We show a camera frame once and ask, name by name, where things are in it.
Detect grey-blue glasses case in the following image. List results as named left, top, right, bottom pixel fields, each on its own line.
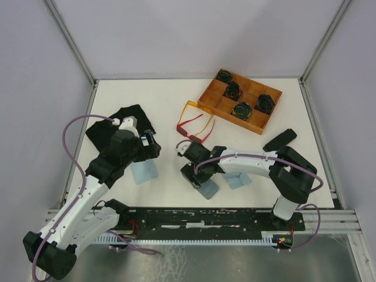
left=197, top=179, right=219, bottom=200

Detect light blue cloth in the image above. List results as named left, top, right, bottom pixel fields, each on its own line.
left=130, top=159, right=159, bottom=185
left=223, top=173, right=252, bottom=190

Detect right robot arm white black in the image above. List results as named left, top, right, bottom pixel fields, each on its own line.
left=175, top=142, right=323, bottom=230

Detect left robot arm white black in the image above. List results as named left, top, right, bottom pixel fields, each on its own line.
left=23, top=129, right=161, bottom=281

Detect red sunglasses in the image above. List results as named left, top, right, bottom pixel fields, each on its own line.
left=176, top=114, right=216, bottom=144

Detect orange sunglasses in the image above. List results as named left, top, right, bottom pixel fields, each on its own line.
left=179, top=100, right=214, bottom=120

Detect black folded t-shirt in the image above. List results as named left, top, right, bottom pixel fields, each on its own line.
left=86, top=104, right=156, bottom=152

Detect orange wooden divider tray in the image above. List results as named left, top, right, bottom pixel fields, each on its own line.
left=197, top=70, right=282, bottom=135

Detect rolled dark tie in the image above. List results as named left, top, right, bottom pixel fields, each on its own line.
left=254, top=94, right=276, bottom=115
left=223, top=82, right=241, bottom=101
left=216, top=69, right=233, bottom=84

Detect rolled dark tie right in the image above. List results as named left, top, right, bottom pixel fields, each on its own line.
left=254, top=94, right=276, bottom=115

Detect black glasses case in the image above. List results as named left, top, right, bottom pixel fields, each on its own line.
left=263, top=129, right=297, bottom=152

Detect rolled dark tie top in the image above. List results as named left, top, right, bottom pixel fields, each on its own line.
left=216, top=69, right=233, bottom=84

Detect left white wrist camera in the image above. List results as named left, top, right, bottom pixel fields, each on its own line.
left=119, top=116, right=137, bottom=130

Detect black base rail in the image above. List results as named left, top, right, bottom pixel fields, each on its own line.
left=116, top=207, right=306, bottom=233

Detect white slotted cable duct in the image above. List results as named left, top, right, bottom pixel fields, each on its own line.
left=96, top=231, right=294, bottom=245

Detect left aluminium frame post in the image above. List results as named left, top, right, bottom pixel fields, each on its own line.
left=42, top=0, right=96, bottom=85

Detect aluminium frame post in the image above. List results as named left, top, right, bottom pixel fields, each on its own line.
left=42, top=0, right=96, bottom=85
left=300, top=0, right=353, bottom=84

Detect right aluminium frame post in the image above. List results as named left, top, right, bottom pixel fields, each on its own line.
left=300, top=0, right=353, bottom=84

